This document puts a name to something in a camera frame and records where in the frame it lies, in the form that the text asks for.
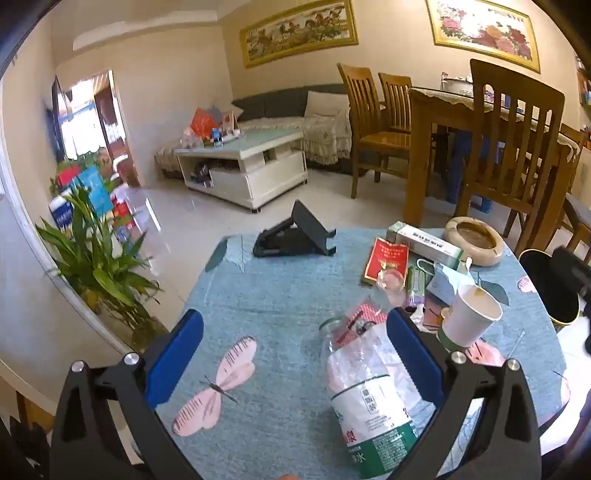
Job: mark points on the wall mounted television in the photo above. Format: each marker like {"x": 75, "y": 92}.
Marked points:
{"x": 59, "y": 120}

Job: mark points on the blue floral tablecloth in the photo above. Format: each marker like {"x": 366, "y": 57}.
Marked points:
{"x": 277, "y": 300}

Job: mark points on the green lighter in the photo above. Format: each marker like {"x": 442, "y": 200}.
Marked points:
{"x": 412, "y": 284}

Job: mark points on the blue plastic stool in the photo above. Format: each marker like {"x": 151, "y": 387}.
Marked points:
{"x": 461, "y": 170}

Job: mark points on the red gift box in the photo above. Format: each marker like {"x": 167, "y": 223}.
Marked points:
{"x": 122, "y": 212}

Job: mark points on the red desk calendar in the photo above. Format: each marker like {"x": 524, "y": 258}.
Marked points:
{"x": 230, "y": 123}

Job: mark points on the wooden dining table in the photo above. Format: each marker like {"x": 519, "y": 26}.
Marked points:
{"x": 420, "y": 138}

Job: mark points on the red plastic bag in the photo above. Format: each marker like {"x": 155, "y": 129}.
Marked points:
{"x": 203, "y": 122}

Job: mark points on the wooden chair with grey cushion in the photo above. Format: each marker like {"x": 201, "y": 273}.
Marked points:
{"x": 577, "y": 210}

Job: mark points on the wall shelf with bottles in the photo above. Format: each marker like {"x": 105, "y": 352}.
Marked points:
{"x": 585, "y": 87}

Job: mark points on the gold framed peony painting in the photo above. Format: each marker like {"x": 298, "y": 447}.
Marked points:
{"x": 485, "y": 32}

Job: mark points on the grey sofa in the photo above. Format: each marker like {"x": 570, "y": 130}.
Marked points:
{"x": 268, "y": 99}

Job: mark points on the white coffee table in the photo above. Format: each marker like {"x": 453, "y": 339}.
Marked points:
{"x": 272, "y": 180}

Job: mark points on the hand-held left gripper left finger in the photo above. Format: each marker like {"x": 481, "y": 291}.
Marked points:
{"x": 178, "y": 350}

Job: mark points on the lace dining table cover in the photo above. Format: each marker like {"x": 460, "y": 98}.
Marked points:
{"x": 461, "y": 99}

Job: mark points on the black trash bin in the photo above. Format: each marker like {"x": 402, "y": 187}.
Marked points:
{"x": 540, "y": 286}

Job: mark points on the tall wooden dining chair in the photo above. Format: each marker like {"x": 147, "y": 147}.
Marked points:
{"x": 517, "y": 87}

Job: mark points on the blue face mask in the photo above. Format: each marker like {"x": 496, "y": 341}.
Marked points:
{"x": 445, "y": 284}

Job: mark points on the white paper cup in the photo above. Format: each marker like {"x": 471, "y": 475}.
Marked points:
{"x": 461, "y": 323}

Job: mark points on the beige stone ashtray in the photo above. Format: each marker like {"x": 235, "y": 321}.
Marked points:
{"x": 494, "y": 253}

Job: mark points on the white green carton box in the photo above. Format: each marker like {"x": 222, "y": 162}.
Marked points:
{"x": 425, "y": 242}

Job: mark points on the black phone stand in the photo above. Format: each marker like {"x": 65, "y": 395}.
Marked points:
{"x": 295, "y": 240}

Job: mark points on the blue cardboard box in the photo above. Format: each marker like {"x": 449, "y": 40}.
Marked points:
{"x": 94, "y": 189}

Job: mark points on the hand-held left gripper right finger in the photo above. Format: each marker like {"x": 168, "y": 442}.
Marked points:
{"x": 413, "y": 355}

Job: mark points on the red patterned wrapper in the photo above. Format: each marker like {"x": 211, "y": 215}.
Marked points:
{"x": 369, "y": 316}

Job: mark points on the beige lace sofa cover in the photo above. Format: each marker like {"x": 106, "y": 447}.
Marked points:
{"x": 323, "y": 134}

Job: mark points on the red cigarette pack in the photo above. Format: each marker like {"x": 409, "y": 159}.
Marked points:
{"x": 385, "y": 261}

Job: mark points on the white pillow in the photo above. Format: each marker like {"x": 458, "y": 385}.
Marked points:
{"x": 325, "y": 104}

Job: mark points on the clear plastic water bottle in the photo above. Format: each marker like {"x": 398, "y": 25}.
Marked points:
{"x": 369, "y": 415}

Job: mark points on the small blue gadget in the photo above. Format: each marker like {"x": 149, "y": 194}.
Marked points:
{"x": 217, "y": 137}

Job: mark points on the potted bamboo plant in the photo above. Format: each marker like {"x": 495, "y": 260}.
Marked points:
{"x": 99, "y": 267}

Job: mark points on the gold framed horse painting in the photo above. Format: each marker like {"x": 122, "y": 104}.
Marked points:
{"x": 300, "y": 32}

